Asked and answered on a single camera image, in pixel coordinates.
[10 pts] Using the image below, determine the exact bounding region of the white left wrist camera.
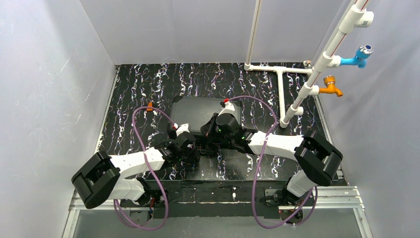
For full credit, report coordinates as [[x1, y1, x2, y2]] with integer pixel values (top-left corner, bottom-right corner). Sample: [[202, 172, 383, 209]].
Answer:
[[176, 123, 190, 136]]

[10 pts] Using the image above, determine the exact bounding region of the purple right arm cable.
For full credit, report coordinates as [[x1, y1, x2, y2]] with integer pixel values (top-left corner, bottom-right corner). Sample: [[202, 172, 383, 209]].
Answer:
[[223, 95, 318, 229]]

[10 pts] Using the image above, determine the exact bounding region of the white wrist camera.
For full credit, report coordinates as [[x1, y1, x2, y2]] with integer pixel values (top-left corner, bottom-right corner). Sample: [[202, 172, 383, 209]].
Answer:
[[219, 99, 236, 115], [176, 123, 190, 136]]

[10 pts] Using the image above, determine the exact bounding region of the white pvc pipe frame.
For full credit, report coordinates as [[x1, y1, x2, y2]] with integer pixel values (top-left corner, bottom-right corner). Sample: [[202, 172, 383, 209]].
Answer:
[[244, 0, 374, 128]]

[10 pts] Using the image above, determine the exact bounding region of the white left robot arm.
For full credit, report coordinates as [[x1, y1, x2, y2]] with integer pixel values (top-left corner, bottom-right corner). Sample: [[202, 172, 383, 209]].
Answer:
[[71, 123, 200, 209]]

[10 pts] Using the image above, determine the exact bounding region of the black poker set case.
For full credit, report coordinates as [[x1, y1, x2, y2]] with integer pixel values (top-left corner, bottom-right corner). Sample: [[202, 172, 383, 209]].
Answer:
[[169, 95, 245, 157]]

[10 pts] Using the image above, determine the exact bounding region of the blue plastic tap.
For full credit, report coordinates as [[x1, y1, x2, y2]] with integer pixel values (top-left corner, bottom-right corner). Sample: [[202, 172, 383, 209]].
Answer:
[[340, 44, 374, 68]]

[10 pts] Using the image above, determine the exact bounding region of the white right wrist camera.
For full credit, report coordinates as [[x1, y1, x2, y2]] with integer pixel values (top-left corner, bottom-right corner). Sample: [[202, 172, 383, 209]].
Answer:
[[219, 99, 236, 115]]

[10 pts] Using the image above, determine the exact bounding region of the orange plastic tap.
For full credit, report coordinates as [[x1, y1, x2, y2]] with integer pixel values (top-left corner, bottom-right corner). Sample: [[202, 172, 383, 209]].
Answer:
[[319, 75, 343, 97]]

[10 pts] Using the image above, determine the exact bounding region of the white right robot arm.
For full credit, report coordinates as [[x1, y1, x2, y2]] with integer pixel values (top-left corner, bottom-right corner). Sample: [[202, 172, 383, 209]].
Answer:
[[201, 113, 343, 205]]

